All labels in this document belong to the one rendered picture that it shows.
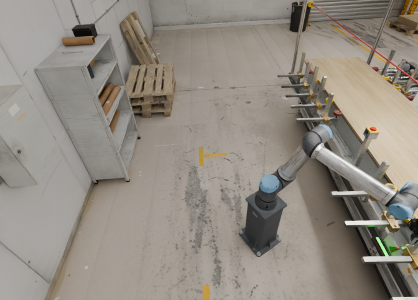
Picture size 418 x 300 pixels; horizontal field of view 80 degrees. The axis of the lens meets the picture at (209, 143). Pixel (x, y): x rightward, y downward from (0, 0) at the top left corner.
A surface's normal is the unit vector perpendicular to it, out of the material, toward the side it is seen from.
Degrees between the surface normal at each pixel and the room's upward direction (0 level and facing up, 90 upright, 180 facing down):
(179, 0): 90
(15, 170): 90
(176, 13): 90
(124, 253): 0
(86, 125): 90
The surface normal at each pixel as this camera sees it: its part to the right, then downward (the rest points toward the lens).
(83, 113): 0.05, 0.65
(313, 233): -0.04, -0.76
